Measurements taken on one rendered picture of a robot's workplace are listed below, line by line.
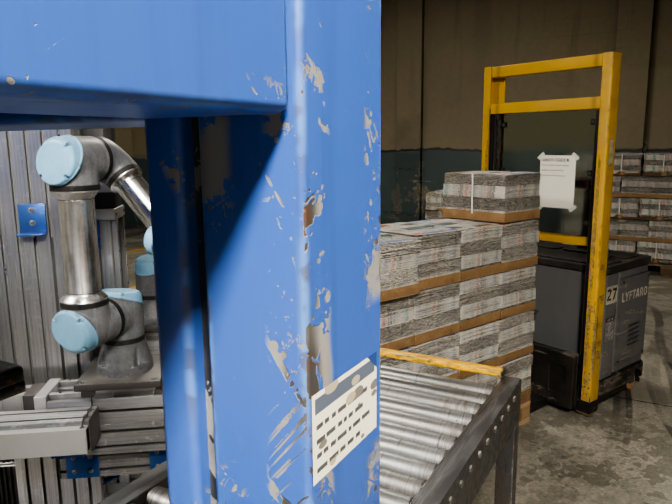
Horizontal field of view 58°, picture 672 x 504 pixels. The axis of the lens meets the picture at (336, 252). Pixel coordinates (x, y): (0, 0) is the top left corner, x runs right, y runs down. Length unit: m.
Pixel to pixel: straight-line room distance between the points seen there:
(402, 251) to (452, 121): 6.98
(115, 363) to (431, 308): 1.37
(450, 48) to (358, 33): 9.12
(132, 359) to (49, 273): 0.38
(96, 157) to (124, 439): 0.78
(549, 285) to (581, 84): 5.56
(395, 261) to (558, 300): 1.47
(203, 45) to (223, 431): 0.17
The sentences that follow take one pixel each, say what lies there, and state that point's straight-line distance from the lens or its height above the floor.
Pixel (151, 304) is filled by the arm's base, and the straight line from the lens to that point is 2.24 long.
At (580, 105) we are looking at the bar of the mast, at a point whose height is 1.61.
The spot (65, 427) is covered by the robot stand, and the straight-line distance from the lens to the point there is 1.77.
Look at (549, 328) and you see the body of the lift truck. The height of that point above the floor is 0.38.
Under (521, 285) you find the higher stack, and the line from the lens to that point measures 3.10.
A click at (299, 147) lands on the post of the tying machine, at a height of 1.44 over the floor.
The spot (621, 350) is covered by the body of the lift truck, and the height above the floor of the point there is 0.28.
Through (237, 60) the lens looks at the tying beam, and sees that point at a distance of 0.21.
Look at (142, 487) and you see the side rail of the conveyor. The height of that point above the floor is 0.80.
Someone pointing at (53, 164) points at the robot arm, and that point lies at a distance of 1.59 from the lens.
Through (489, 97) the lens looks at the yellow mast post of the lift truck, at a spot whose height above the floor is 1.68.
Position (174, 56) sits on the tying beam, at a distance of 0.19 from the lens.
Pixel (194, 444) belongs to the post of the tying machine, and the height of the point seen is 1.30.
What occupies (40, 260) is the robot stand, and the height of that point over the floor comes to 1.11.
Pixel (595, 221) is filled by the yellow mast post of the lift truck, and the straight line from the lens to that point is 3.28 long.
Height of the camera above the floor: 1.44
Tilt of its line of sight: 10 degrees down
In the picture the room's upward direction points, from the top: 1 degrees counter-clockwise
